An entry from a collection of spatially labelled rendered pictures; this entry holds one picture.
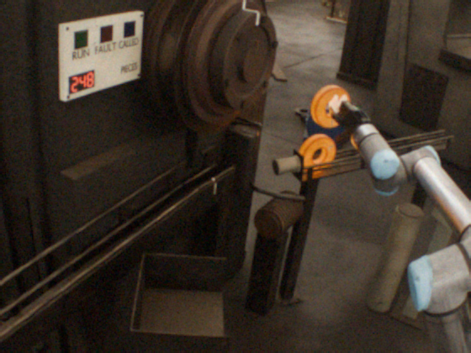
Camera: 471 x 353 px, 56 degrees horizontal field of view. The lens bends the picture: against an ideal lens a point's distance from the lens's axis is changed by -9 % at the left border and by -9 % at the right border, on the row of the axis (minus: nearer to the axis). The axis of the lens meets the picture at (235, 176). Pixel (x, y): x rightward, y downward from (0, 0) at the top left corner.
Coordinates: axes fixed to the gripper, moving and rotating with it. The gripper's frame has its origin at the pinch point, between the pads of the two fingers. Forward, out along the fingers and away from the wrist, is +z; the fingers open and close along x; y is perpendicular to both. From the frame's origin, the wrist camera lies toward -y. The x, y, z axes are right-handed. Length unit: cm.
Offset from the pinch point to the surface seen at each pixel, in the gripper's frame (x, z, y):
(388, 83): -172, 141, -88
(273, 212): 19.7, -16.5, -36.5
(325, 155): -3.0, -5.0, -21.7
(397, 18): -170, 160, -36
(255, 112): 18.8, 17.0, -17.2
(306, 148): 6.8, -4.5, -17.6
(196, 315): 66, -61, -16
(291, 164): 12.3, -6.5, -23.0
